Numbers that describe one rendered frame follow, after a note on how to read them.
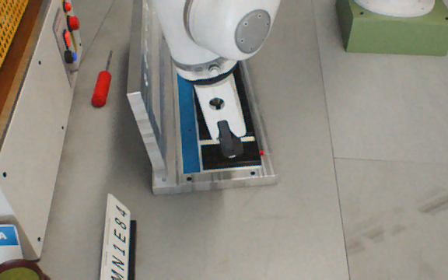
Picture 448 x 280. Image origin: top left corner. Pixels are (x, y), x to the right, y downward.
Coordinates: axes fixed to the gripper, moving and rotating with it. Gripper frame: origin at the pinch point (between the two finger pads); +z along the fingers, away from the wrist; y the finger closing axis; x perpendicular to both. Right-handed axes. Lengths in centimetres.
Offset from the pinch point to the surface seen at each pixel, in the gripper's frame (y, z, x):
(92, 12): 61, 2, 30
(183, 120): 13.4, 4.9, 8.3
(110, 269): -17.4, 0.0, 18.4
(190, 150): 5.6, 5.0, 7.5
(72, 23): 34.9, -8.6, 26.6
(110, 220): -10.2, -0.9, 18.7
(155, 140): -1.8, -6.0, 10.2
